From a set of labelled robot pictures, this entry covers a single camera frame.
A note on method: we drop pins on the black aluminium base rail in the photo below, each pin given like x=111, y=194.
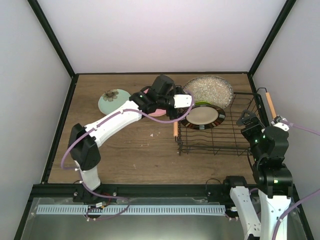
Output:
x=213, y=192

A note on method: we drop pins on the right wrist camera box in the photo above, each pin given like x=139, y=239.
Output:
x=280, y=122

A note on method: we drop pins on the green plate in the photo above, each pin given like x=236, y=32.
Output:
x=198, y=103

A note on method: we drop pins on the right wooden rack handle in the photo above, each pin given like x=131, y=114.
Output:
x=271, y=105

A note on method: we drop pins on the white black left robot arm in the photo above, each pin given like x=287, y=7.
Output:
x=85, y=141

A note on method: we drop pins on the speckled grey large plate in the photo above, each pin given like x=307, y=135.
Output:
x=210, y=89

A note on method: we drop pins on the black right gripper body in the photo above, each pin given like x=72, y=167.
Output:
x=248, y=132

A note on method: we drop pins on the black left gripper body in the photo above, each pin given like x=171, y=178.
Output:
x=162, y=101

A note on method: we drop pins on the light teal plate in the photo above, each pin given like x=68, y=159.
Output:
x=111, y=100

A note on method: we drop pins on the black cage frame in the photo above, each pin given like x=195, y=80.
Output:
x=36, y=7

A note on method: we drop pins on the glossy black plate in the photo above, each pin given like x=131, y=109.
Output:
x=218, y=121

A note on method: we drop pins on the left wooden rack handle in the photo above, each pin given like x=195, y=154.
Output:
x=175, y=129

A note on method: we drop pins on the black wire dish rack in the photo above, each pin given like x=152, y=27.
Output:
x=226, y=138

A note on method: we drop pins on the wooden rack handle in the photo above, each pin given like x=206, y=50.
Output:
x=175, y=129
x=271, y=105

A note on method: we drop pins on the white slotted cable duct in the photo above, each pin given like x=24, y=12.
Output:
x=205, y=210

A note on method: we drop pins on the pink plate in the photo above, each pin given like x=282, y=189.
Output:
x=157, y=113

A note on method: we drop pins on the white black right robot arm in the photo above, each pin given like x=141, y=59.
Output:
x=274, y=181

